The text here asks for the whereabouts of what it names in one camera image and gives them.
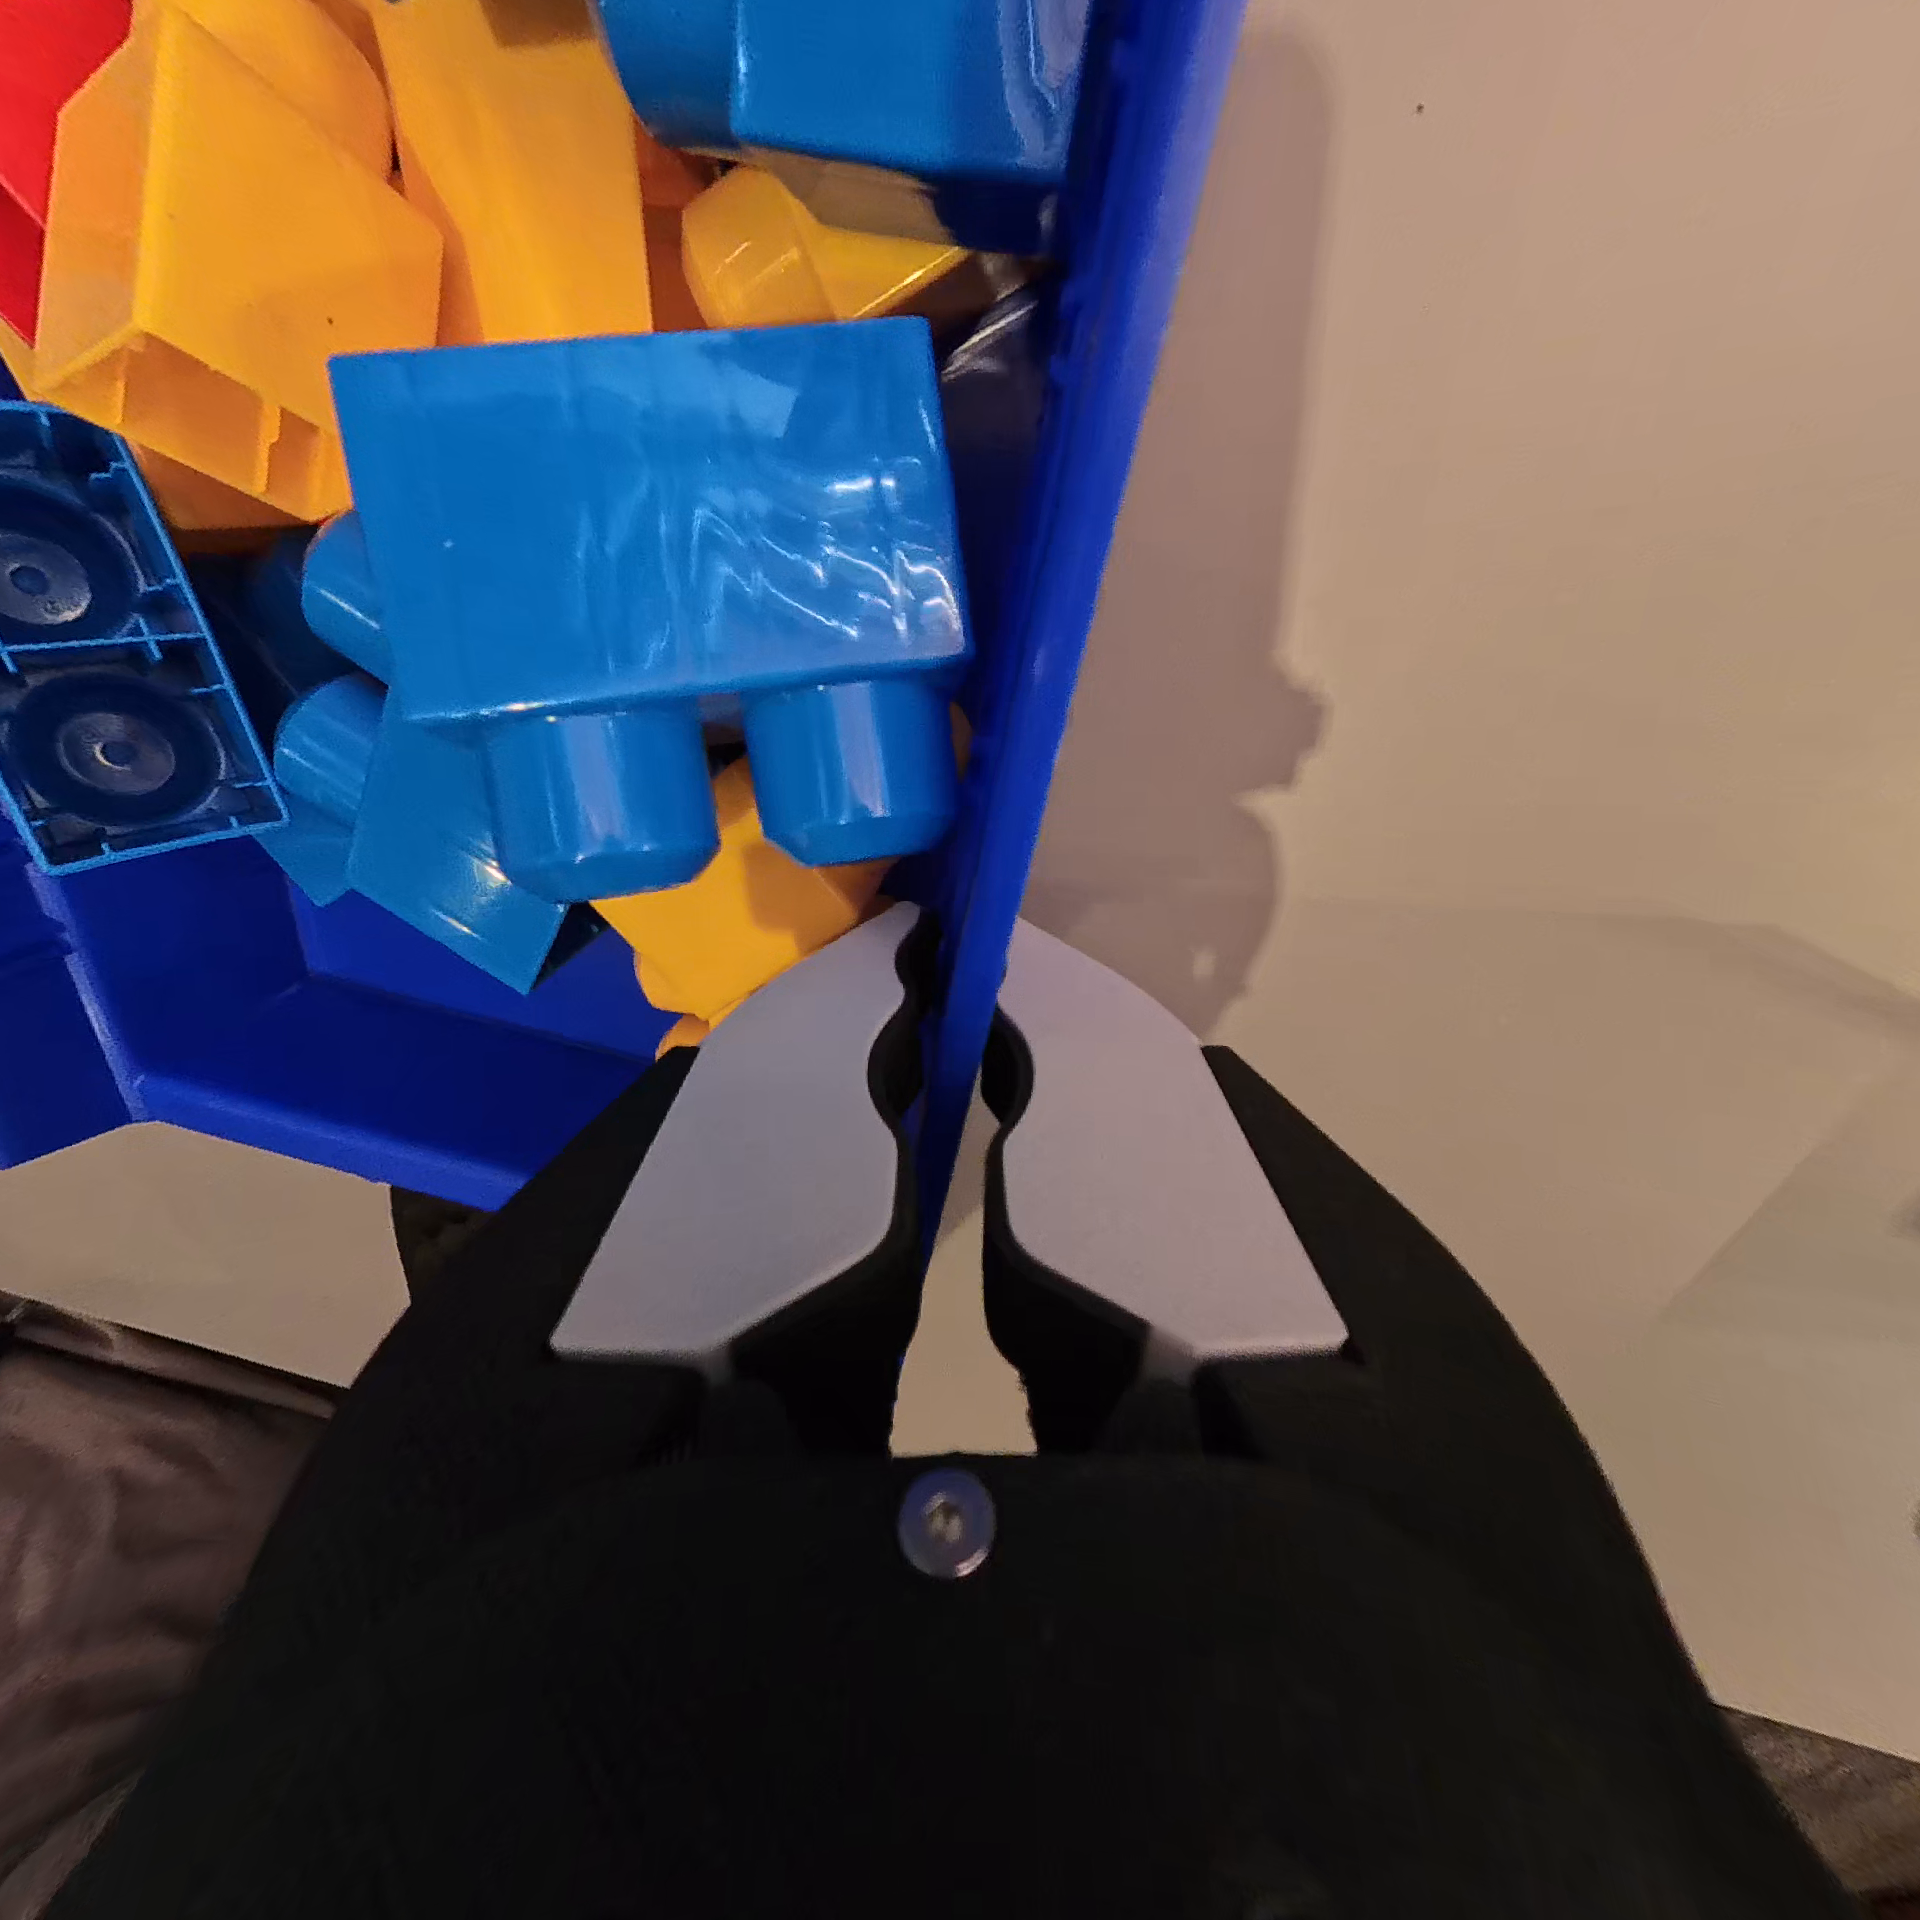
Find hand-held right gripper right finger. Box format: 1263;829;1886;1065
982;919;1352;1453

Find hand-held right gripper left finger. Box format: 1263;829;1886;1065
546;900;940;1454

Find blue plastic bin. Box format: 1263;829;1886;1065
0;0;1250;1255

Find pile of colourful building blocks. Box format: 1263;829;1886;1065
0;0;1083;1061

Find person's dark trousers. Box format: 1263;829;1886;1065
0;1297;354;1920

